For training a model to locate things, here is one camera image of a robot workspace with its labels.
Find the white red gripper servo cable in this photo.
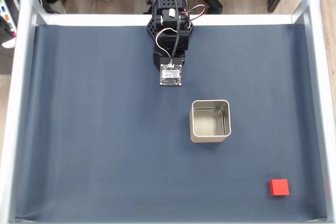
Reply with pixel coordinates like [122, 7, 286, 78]
[155, 27, 179, 65]

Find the red cube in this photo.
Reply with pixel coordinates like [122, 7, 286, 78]
[269, 178, 290, 197]

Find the bare camera circuit board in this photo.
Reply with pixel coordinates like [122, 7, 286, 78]
[159, 57, 184, 87]

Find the black camera cable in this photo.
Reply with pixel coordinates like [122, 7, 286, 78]
[169, 0, 184, 65]

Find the silver aluminium table frame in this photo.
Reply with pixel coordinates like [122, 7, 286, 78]
[0, 0, 336, 224]

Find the square metal tin container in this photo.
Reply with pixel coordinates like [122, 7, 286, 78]
[188, 99, 232, 143]

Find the blue mat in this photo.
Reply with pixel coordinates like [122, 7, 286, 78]
[14, 23, 329, 222]

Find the white device with coloured buttons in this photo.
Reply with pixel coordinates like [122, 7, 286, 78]
[0, 0, 20, 49]

